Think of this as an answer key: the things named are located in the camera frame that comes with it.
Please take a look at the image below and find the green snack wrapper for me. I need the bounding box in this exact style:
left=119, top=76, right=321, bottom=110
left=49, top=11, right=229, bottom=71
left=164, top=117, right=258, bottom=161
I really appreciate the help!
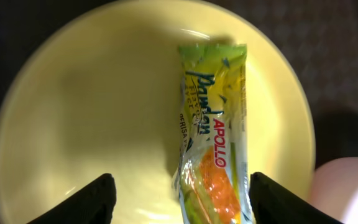
left=173, top=44, right=253, bottom=223

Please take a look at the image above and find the dark brown serving tray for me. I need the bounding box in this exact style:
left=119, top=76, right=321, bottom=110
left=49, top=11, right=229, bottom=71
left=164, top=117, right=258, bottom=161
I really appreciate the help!
left=0, top=0, right=358, bottom=166

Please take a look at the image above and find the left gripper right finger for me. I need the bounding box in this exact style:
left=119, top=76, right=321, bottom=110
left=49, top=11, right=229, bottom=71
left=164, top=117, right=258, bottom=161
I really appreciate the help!
left=249, top=172, right=342, bottom=224

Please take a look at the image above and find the yellow plate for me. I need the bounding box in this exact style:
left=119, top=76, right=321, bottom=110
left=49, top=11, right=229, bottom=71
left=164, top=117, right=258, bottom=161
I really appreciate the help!
left=0, top=1, right=315, bottom=223

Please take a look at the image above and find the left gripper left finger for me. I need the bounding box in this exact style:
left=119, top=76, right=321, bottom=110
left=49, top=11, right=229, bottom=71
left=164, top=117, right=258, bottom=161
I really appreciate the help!
left=29, top=173, right=117, bottom=224

